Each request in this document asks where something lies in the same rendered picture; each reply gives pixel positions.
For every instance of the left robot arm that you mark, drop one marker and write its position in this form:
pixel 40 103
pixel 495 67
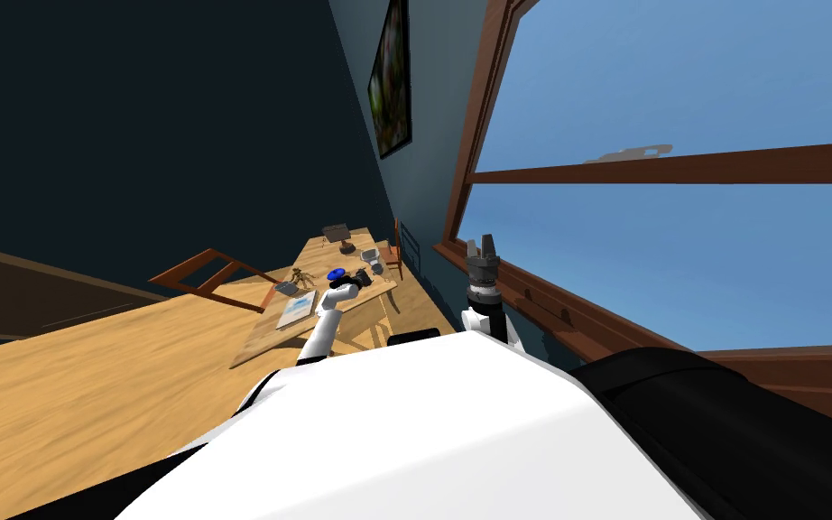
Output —
pixel 322 328

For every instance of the white mug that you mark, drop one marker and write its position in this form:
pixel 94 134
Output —
pixel 370 255

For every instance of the small grey flat box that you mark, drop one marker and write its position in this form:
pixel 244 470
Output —
pixel 287 288

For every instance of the brown wooden chair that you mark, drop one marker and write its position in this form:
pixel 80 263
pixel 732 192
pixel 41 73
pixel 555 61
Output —
pixel 203 278
pixel 393 253

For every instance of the blue cup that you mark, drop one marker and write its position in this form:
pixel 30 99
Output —
pixel 336 274

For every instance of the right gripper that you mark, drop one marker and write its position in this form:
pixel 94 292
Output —
pixel 482 273

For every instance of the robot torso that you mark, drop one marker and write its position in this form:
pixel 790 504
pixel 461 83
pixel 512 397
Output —
pixel 416 433

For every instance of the light wooden table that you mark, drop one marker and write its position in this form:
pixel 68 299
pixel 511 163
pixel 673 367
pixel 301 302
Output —
pixel 264 339

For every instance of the brown framed window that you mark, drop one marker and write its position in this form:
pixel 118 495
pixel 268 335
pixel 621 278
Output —
pixel 676 173

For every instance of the dark desk lamp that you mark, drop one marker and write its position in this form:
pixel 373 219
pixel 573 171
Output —
pixel 338 235

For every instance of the dark framed wall picture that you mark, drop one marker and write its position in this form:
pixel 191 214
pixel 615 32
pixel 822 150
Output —
pixel 391 79

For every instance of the white and blue book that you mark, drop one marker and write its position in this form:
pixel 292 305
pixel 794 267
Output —
pixel 297 310

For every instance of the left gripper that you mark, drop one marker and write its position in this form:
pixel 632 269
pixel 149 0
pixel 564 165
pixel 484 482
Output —
pixel 358 279

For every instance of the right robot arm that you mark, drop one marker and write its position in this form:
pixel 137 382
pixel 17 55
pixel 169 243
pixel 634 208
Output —
pixel 734 433

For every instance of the brown figurine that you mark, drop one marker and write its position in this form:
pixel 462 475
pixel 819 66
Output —
pixel 302 276

